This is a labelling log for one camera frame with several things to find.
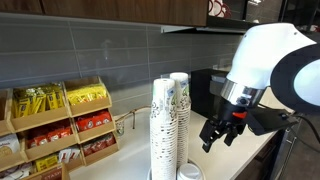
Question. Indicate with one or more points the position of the white cup lid stack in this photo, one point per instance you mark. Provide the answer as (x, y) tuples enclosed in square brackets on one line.
[(189, 172)]

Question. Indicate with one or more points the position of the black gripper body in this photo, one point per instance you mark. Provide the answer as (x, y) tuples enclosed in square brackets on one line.
[(233, 120)]

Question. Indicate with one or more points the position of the white tea bag packet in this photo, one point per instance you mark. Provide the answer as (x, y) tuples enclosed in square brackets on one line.
[(8, 145)]

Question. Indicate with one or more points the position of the black open wall shelf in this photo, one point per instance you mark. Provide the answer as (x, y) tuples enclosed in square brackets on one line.
[(300, 13)]

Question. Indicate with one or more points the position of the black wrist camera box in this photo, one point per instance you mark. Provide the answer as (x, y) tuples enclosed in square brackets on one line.
[(266, 120)]

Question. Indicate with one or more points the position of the printed paper coffee cup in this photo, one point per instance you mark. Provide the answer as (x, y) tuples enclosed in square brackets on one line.
[(182, 87)]

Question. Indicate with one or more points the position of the under-cabinet light strip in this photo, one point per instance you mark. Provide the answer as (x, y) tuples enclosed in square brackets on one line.
[(186, 29)]

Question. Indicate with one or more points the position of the small glass jar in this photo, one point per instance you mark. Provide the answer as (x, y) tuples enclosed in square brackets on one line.
[(120, 128)]

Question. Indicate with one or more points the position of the black pod coffee machine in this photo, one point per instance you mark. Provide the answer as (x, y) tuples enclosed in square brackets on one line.
[(200, 93)]

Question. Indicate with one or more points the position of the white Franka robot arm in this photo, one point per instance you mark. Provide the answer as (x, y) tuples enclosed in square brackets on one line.
[(263, 50)]

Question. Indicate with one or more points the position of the white red-print packet pile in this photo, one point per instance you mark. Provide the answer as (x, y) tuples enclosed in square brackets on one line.
[(68, 155)]

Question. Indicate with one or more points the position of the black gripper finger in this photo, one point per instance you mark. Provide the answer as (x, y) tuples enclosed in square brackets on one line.
[(210, 133), (235, 130)]

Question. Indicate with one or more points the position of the dark yellow packet pile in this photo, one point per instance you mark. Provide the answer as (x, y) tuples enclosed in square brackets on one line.
[(36, 100)]

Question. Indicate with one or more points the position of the dark base cabinet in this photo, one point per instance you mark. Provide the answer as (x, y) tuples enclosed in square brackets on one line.
[(280, 156)]

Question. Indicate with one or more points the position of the bright yellow packet pile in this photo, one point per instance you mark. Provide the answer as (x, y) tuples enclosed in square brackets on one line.
[(86, 94)]

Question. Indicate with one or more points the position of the brown wooden wall cabinet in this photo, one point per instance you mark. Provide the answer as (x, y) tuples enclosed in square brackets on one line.
[(116, 10)]

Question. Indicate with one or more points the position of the dark red packet pile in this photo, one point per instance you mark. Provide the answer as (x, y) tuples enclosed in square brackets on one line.
[(98, 144)]

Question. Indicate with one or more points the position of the tall printed paper cup stack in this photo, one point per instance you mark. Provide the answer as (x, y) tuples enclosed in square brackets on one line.
[(163, 133), (184, 133)]

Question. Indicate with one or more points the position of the wooden condiment organizer rack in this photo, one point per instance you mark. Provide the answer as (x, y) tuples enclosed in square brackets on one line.
[(90, 107)]

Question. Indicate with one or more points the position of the red tea box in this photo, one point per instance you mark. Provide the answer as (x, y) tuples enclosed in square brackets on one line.
[(52, 174)]

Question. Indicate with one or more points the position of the red and white mug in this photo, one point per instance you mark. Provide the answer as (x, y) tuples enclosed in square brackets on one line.
[(218, 8)]

